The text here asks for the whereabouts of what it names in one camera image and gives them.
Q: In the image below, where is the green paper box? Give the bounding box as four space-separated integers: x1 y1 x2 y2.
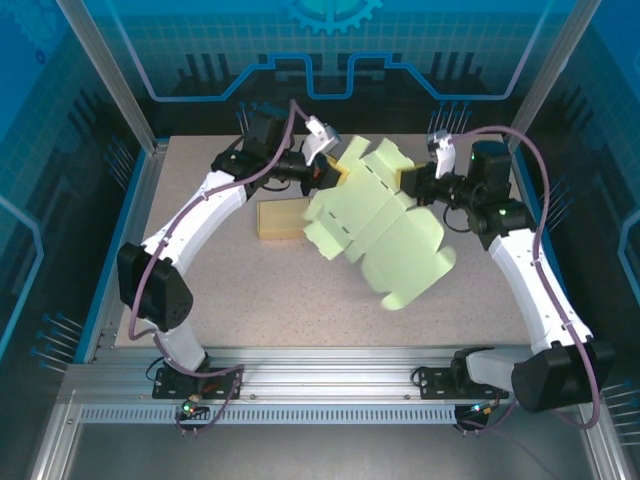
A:
302 134 457 312

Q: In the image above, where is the yellow paper box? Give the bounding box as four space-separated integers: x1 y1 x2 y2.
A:
257 197 314 243

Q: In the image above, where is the blue side panel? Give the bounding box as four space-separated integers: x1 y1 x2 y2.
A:
508 147 591 365
73 148 151 365

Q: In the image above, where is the small adapter board with LED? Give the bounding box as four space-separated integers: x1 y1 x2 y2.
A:
179 393 209 419
457 399 501 419

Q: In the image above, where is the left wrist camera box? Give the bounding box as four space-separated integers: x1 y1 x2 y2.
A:
302 115 342 166

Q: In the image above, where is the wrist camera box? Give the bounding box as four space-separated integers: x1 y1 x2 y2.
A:
425 129 459 179
302 115 342 166

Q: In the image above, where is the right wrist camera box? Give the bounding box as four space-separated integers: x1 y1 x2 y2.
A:
425 129 459 179

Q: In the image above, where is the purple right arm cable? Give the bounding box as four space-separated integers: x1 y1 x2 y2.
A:
452 125 601 437

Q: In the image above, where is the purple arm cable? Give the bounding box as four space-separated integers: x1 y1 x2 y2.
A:
452 125 601 437
128 99 311 437

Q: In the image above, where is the aluminium corner post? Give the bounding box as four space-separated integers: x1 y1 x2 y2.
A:
54 0 169 156
503 0 604 154

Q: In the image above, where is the aluminium frame rail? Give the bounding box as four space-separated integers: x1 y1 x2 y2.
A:
59 347 601 406

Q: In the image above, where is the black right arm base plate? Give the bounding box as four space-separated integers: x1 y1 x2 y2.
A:
417 366 510 400

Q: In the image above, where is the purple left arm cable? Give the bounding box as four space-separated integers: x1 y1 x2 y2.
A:
128 99 311 437

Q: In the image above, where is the slotted grey cable duct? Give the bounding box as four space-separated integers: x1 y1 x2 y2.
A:
78 405 459 425

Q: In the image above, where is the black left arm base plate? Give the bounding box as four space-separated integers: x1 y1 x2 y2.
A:
152 367 244 400

